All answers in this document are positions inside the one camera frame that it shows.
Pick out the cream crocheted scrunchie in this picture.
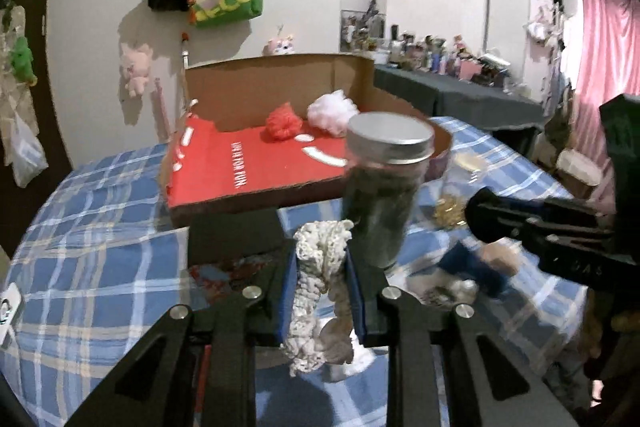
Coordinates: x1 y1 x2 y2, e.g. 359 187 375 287
282 220 354 377

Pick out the white fluffy plush toy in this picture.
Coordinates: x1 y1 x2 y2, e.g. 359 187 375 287
399 241 524 313

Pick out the glass jar with dark contents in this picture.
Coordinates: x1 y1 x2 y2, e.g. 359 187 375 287
342 112 435 269

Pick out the colourful beauty cream tin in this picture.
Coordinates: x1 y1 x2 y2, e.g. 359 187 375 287
186 206 296 308

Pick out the glass jar with gold beads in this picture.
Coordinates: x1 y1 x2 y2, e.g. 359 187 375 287
433 152 488 230

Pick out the dark cloth covered table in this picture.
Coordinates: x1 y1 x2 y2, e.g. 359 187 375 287
374 65 544 131

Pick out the cardboard box with red lining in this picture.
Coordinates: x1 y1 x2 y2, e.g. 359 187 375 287
160 54 426 227

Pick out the red mesh puff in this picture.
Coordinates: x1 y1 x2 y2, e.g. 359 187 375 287
265 102 304 141

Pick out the blue plaid tablecloth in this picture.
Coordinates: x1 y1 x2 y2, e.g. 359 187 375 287
1 117 586 426

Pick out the white mesh puff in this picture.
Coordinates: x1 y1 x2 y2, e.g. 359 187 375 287
307 90 359 138

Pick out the white cabinet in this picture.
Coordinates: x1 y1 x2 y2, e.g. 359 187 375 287
483 0 564 103

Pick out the pink round plush toy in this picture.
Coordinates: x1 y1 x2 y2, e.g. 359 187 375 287
264 35 295 56

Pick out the white plastic bag on door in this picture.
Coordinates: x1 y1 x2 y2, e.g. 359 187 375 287
11 114 49 188

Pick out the green plush on door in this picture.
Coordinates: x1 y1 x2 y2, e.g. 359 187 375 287
11 37 38 87

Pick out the pink plush on wall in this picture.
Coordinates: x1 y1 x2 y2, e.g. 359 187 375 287
120 43 153 98

